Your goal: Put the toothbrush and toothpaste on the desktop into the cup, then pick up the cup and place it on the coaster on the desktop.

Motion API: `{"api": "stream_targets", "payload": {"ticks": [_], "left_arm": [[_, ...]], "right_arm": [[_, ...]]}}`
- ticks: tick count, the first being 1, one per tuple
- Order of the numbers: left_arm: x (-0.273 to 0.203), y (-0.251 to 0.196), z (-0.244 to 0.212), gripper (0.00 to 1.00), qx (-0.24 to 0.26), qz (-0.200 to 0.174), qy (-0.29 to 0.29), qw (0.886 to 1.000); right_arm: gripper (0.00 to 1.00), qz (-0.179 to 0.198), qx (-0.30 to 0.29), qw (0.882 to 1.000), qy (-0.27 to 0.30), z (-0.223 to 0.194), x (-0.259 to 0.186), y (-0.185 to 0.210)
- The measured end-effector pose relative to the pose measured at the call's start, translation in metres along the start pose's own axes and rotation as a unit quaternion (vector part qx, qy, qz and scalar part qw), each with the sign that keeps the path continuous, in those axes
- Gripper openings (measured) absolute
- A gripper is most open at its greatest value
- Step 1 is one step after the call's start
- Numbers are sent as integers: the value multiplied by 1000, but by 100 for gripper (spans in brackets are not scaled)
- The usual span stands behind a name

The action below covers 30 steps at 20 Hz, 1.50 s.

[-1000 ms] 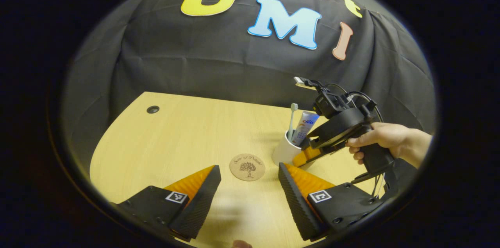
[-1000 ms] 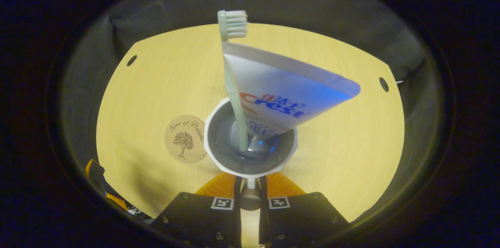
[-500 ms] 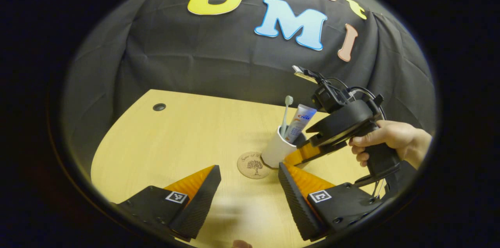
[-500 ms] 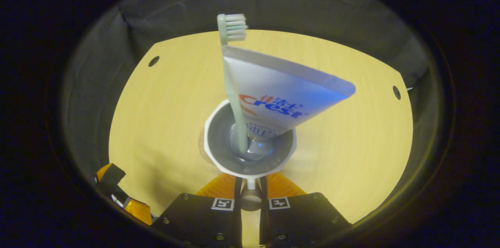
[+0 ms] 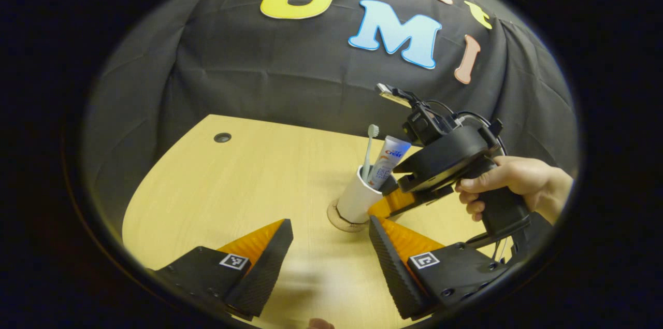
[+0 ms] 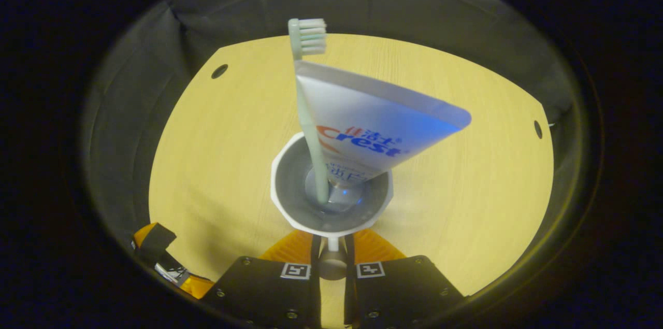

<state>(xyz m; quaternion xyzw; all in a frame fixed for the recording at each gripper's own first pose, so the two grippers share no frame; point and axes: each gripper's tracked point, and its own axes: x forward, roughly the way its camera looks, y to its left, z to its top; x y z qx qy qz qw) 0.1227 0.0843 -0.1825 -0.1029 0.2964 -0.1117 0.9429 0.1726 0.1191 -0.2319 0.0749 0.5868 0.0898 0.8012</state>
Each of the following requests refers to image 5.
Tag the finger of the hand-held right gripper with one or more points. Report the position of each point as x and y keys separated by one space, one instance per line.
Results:
x=388 y=205
x=389 y=184

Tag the black backdrop cloth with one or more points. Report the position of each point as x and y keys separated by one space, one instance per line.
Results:
x=285 y=70

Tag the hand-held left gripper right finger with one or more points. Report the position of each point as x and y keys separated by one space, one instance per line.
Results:
x=388 y=272

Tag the white toothpaste tube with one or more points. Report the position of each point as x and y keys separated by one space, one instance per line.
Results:
x=391 y=160

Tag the round cork coaster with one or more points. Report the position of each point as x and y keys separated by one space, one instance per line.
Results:
x=335 y=222

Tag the light wooden desktop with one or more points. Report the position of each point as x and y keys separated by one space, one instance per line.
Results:
x=233 y=199

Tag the light blue toothbrush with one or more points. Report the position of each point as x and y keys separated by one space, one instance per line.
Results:
x=368 y=155

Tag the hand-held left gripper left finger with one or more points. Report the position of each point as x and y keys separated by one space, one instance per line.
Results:
x=269 y=267

